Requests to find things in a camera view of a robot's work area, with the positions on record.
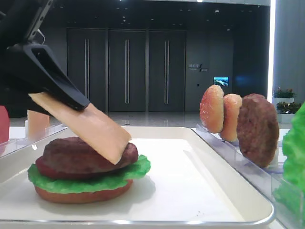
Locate white rectangular tray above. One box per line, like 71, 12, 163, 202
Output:
0, 127, 275, 229

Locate stacked green lettuce leaf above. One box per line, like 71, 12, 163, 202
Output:
28, 155, 151, 194

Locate upright red tomato slice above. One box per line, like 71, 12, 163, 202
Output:
0, 106, 10, 144

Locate dark triple door panels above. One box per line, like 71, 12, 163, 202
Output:
67, 29, 186, 112

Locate upright brown meat patty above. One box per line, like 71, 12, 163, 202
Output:
237, 94, 279, 168

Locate potted flower planters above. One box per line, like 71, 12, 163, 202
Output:
272, 87, 301, 124

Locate stacked tomato slice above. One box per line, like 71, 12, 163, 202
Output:
35, 156, 114, 180

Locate stacked meat patty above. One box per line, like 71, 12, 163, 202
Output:
42, 137, 139, 174

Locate bottom bun slice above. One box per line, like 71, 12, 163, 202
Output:
34, 180, 133, 204

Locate plain bun slice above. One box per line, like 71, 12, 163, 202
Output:
220, 94, 242, 142

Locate right long clear rail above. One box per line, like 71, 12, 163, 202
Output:
196, 124, 305, 229

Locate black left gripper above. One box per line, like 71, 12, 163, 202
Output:
0, 0, 90, 117

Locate left long clear rail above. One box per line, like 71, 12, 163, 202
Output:
0, 124, 67, 157

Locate upright green lettuce leaf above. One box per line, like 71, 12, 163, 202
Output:
274, 104, 305, 220

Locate orange cheese slice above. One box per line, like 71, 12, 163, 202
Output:
29, 92, 132, 165
27, 110, 50, 138

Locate sesame top bun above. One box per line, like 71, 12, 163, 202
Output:
200, 85, 224, 134

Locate long clear rail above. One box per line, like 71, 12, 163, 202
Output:
0, 124, 67, 157
196, 124, 305, 229

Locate small wall screen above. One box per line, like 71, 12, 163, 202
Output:
213, 77, 229, 87

